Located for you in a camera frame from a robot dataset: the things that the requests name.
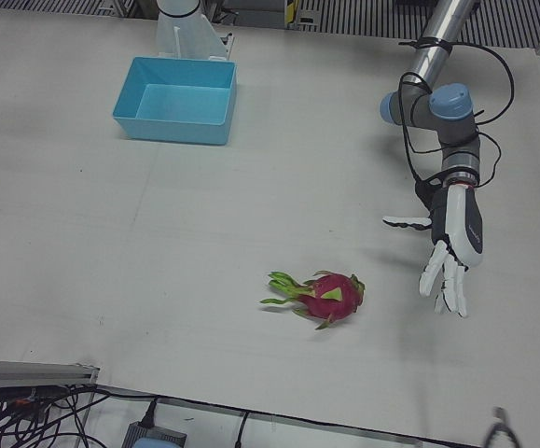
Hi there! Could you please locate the pink dragon fruit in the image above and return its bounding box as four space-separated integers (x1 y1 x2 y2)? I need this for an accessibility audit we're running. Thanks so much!
258 269 367 331

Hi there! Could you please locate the light blue plastic bin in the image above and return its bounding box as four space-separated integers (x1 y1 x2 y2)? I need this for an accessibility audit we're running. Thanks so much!
112 56 239 147

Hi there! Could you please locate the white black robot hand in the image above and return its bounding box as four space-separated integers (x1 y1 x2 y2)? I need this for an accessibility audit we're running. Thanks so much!
381 184 487 320

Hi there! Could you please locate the black looped cable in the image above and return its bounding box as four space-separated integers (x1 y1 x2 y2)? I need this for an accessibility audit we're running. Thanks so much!
482 406 521 448

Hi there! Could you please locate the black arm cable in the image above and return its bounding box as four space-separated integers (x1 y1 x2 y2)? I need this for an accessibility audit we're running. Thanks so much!
397 39 517 211

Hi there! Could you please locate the aluminium profile rail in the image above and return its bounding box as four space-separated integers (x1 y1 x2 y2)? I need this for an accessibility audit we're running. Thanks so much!
0 358 101 391

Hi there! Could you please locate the black plug cable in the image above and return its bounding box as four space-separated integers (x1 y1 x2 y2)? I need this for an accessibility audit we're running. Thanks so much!
233 410 252 448

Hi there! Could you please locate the grey power adapter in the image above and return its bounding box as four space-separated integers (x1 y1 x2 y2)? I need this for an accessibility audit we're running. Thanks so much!
121 418 188 448

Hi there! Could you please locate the black cable tangle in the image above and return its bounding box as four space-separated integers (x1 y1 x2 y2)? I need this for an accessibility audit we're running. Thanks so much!
0 385 159 448

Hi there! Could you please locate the black power strip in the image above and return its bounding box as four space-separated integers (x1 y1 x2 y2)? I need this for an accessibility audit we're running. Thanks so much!
0 385 52 408

